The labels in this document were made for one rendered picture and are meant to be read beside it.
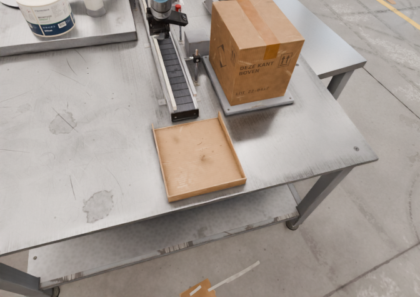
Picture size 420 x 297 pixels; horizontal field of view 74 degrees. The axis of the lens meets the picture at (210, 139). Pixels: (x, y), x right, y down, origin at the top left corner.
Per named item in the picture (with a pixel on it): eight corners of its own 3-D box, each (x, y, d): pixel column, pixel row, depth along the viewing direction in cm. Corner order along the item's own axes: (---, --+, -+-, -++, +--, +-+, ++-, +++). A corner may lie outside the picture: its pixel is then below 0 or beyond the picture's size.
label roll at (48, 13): (35, 41, 124) (19, 10, 112) (26, 19, 133) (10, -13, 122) (80, 30, 130) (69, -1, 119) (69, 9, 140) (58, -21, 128)
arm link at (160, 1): (180, -20, 88) (164, -1, 86) (177, 1, 99) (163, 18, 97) (160, -36, 87) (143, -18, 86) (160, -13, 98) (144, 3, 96)
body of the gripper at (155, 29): (146, 19, 113) (144, 2, 101) (167, 17, 114) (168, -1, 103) (150, 37, 112) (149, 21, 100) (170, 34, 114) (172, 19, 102)
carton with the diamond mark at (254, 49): (208, 59, 127) (212, 1, 105) (256, 52, 132) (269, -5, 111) (230, 106, 111) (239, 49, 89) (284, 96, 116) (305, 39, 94)
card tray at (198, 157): (152, 129, 104) (151, 123, 101) (218, 117, 110) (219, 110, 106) (168, 202, 88) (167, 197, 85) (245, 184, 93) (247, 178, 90)
